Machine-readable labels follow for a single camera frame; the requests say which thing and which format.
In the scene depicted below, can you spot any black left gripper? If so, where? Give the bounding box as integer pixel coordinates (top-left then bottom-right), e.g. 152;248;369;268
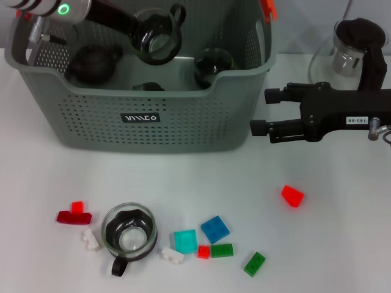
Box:
85;0;139;37

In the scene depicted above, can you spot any grey perforated plastic storage bin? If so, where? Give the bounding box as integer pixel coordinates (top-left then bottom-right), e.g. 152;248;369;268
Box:
4;0;279;154

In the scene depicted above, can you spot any cyan square toy brick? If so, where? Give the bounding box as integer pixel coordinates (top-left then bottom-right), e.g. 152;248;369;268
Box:
174;229;199;254

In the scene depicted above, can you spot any glass pitcher with black handle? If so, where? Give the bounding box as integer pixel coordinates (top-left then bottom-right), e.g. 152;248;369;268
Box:
308;17;388;91

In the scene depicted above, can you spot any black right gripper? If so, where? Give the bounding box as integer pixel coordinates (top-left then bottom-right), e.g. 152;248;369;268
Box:
249;81;391;144

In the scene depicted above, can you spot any red sloped toy brick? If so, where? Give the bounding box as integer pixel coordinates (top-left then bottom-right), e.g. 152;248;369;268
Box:
280;184;305;208

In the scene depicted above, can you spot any dark red long toy brick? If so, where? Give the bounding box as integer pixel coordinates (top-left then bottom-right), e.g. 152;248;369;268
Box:
56;210;93;226

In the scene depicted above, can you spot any blue square toy brick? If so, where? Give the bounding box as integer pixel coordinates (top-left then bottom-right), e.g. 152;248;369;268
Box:
200;215;230;244

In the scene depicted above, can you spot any green two-stud toy brick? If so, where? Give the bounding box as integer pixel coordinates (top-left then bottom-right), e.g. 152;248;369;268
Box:
210;243;235;259
243;251;266;278

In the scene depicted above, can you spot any left gripper cable with plug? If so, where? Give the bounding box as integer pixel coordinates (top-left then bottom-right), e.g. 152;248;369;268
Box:
27;16;67;45

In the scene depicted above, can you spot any white toy brick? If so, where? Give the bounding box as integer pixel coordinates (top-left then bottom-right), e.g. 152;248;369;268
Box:
81;228;103;251
158;246;186;265

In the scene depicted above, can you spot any dark clay teapot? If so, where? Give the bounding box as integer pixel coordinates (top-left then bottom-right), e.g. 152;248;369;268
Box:
66;44;124;85

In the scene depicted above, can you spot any right gripper cable with plug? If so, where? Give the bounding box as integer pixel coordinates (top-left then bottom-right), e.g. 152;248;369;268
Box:
366;117;391;145

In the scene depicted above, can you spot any gripper cable with plug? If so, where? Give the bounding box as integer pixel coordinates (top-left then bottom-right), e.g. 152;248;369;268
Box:
366;117;391;145
27;16;67;45

